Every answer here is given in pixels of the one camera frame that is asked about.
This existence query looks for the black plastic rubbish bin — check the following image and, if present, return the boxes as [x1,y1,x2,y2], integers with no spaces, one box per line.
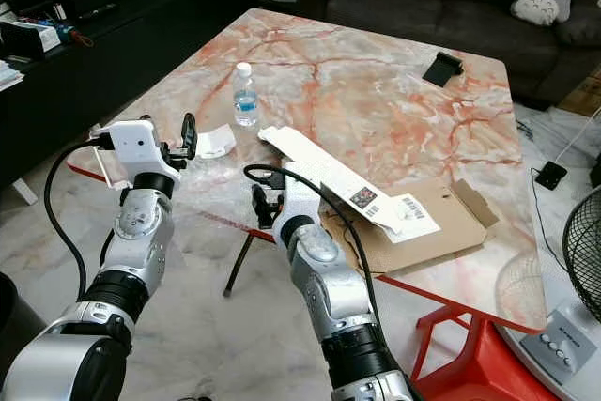
[0,274,22,364]

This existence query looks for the white crumpled tissue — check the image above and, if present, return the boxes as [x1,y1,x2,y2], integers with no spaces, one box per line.
[193,125,237,160]

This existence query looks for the long white flattened carton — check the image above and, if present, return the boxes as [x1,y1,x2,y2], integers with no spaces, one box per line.
[258,126,442,244]

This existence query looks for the black metal table leg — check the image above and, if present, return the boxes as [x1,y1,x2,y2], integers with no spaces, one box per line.
[223,232,256,299]

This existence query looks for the clear plastic water bottle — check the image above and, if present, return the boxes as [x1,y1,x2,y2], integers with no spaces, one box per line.
[234,62,259,129]

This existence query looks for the black low TV console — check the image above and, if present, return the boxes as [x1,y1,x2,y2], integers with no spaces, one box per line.
[0,0,259,188]

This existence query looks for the black box with white label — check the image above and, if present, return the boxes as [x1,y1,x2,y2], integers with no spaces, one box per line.
[2,18,65,56]

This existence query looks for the flat brown cardboard box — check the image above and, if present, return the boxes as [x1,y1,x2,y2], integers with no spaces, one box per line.
[319,176,499,275]

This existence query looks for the dark grey long sofa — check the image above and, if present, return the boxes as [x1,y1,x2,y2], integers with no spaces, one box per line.
[298,0,601,109]

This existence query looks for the red plastic stool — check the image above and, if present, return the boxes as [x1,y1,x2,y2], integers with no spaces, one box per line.
[411,305,564,401]

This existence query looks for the black power adapter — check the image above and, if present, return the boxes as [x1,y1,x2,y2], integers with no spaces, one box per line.
[533,161,569,191]

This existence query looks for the white floor fan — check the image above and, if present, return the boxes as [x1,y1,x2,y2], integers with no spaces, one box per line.
[498,185,601,400]

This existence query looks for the grey Totoro plush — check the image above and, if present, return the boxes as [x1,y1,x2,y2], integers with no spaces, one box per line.
[511,0,573,26]

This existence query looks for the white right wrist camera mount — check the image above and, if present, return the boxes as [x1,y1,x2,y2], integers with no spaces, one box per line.
[282,180,325,238]

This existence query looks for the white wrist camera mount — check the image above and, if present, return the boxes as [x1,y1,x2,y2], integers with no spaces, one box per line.
[282,180,325,238]
[103,119,182,186]

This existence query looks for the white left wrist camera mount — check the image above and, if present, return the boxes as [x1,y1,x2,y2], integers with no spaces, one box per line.
[103,119,182,186]

